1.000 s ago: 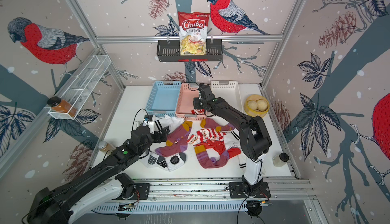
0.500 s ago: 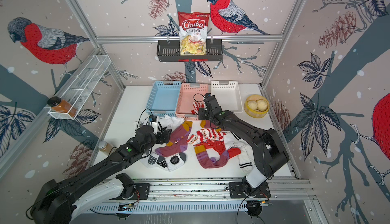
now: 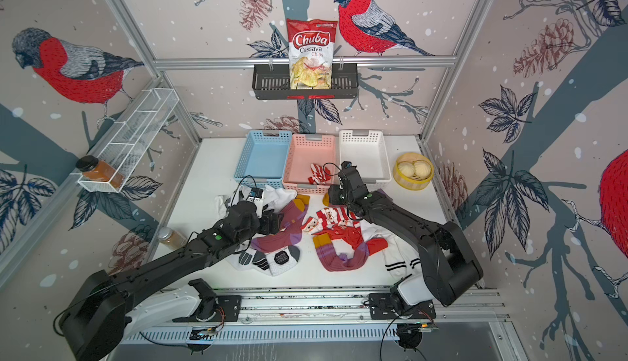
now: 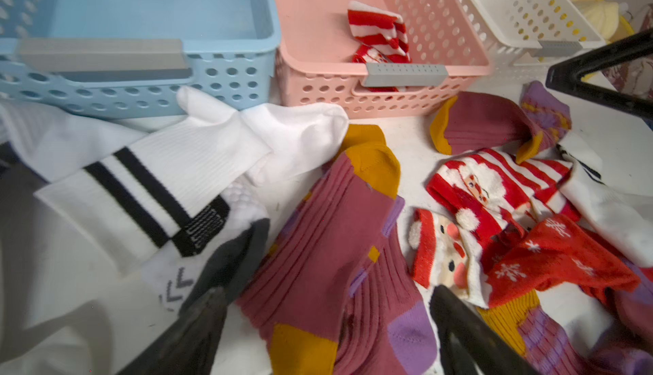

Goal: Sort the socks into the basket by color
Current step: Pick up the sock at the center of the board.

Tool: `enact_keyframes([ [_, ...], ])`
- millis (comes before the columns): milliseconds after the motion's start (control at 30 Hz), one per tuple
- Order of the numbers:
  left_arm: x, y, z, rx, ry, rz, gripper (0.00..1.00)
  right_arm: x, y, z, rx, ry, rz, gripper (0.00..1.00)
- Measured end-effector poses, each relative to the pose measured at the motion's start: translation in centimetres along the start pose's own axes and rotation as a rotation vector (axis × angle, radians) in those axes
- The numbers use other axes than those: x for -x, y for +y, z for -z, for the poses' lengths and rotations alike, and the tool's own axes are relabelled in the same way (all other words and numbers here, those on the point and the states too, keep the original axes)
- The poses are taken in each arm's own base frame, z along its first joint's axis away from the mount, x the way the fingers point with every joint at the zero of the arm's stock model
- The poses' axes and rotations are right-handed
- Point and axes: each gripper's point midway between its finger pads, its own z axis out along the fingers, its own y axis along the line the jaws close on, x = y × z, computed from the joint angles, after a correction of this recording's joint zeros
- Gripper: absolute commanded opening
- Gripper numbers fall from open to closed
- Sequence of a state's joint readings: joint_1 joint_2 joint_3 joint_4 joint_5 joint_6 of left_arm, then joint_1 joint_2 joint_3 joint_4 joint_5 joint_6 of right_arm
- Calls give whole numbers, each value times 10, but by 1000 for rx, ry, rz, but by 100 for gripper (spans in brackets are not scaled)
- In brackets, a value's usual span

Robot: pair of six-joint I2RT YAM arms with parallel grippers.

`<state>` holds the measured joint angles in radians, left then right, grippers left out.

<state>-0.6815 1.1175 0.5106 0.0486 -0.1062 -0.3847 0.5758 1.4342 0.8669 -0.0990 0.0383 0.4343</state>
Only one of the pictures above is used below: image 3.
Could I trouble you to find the red white striped sock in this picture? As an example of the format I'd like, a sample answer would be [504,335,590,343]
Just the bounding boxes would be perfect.
[308,163,332,185]

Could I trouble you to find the red snowflake sock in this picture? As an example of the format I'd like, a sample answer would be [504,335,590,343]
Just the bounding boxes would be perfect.
[325,225,389,256]

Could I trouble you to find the red santa pattern sock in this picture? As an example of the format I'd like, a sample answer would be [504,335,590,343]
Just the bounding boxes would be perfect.
[301,207,360,234]

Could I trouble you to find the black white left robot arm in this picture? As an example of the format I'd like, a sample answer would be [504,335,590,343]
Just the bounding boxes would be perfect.
[53,201,284,360]

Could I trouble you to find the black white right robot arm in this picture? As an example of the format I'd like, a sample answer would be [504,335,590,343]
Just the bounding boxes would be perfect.
[329,161,484,315]

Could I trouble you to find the white plastic basket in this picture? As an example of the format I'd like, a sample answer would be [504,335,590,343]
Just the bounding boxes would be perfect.
[338,130,392,190]

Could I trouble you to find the pink plastic basket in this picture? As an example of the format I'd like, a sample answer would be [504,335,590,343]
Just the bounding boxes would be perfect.
[282,134,337,195]

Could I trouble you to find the blue plastic basket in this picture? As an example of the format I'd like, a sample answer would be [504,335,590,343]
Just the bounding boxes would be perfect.
[234,130,292,189]

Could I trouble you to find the purple yellow sock top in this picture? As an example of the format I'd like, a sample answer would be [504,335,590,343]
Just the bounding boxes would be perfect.
[323,190,392,212]

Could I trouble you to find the purple yellow sock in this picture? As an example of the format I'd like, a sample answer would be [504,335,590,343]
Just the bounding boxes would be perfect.
[312,234,370,272]
[323,190,392,212]
[251,194,310,254]

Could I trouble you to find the white black-striped sock top left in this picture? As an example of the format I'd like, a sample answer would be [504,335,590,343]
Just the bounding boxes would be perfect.
[214,185,297,219]

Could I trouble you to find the white black-striped sock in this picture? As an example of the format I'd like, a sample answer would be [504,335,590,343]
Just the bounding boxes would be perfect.
[214,185,297,219]
[362,222,422,280]

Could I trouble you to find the white grey patterned sock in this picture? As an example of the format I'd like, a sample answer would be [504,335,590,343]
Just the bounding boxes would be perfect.
[227,244,301,277]

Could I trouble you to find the purple yellow sock left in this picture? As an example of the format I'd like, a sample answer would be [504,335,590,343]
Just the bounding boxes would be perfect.
[251,194,310,254]

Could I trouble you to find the yellow bowl with buns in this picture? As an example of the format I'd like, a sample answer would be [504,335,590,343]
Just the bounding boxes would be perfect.
[392,153,435,191]

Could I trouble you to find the glass jar amber contents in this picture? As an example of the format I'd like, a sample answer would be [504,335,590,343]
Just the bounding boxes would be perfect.
[157,226,186,251]

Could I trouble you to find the purple yellow sock bottom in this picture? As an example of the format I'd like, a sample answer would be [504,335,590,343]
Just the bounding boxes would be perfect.
[312,234,370,272]

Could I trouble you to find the white black-striped sock right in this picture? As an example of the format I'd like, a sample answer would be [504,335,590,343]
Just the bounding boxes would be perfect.
[362,222,422,280]

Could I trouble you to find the red Chuba cassava chips bag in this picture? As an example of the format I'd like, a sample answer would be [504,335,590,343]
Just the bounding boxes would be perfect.
[286,19,338,89]

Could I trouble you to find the orange spice jar black lid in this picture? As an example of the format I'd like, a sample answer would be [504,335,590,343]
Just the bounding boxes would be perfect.
[76,156,124,189]

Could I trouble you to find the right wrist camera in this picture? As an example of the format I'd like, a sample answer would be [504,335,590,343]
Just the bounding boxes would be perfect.
[340,161,353,171]

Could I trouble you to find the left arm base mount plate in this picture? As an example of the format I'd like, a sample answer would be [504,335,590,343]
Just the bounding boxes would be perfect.
[173,295,242,324]

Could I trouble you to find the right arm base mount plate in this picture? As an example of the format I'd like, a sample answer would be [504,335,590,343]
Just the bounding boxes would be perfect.
[362,293,437,321]

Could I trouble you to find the black wall-mounted wire basket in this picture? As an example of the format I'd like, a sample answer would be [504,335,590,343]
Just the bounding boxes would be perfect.
[252,63,359,100]

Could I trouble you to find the clear acrylic wall shelf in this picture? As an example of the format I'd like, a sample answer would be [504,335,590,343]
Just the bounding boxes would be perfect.
[78,88,179,193]

